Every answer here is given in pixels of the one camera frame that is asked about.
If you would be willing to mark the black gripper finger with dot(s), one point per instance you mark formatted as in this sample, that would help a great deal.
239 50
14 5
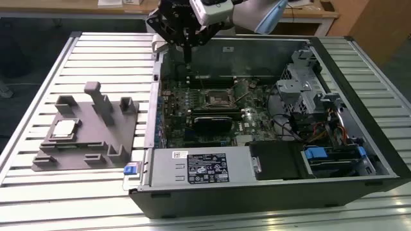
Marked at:
209 36
158 26

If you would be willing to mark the thin metal locking lever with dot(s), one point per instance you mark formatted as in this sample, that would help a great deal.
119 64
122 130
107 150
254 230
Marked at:
243 96
201 80

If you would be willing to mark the silver CPU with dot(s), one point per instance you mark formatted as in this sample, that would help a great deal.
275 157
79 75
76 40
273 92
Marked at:
64 128

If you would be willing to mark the CPU socket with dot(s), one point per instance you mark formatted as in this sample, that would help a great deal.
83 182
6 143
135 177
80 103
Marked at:
218 98

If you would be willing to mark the small white box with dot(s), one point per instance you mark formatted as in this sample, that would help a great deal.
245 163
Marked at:
132 2

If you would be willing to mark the black RAM slot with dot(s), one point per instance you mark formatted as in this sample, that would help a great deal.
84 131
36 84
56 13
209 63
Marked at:
218 85
215 113
218 80
215 110
218 77

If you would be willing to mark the white paper sheet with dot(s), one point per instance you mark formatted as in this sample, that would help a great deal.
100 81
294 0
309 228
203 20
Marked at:
110 3

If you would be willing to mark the round silver coin battery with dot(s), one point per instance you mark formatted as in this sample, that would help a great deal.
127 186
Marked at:
254 84

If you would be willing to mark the wooden desk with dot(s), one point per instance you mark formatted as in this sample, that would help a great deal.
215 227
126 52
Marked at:
80 8

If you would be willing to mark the silver metal drive cage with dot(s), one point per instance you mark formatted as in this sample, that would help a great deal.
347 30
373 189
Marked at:
290 95

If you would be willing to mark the black graphics card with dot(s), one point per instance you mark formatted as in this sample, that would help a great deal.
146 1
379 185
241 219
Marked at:
211 125

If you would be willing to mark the green motherboard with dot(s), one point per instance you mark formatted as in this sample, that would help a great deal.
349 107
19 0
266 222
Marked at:
257 131

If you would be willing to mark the silver chipset heatsink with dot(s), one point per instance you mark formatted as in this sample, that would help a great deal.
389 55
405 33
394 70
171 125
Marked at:
245 140

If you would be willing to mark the black expansion slot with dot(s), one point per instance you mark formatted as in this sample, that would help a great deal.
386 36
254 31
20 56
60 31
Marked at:
202 144

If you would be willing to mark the grey plastic parts rack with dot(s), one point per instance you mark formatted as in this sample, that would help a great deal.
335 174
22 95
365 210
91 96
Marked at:
92 134

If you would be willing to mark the wooden cabinet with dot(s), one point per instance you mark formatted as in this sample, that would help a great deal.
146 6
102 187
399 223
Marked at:
379 24

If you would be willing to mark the grey power supply unit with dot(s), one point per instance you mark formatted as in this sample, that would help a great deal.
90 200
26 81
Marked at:
163 166

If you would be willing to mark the black plastic shroud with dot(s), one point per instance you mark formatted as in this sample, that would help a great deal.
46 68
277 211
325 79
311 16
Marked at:
277 161

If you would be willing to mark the hard disk in blue carrier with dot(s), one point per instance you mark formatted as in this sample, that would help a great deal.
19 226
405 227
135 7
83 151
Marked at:
314 154

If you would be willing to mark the blue case release latch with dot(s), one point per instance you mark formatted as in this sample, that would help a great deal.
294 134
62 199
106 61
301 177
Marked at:
128 169

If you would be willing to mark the blue drive bay clip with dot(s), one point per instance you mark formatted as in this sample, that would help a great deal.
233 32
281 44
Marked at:
362 152

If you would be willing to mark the black PC case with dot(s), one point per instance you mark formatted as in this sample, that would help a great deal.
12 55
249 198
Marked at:
225 202

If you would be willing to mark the metal disk bay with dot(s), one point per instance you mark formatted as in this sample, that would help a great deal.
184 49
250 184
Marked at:
369 166

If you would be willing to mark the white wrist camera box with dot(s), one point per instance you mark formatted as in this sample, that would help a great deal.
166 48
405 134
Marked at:
211 14

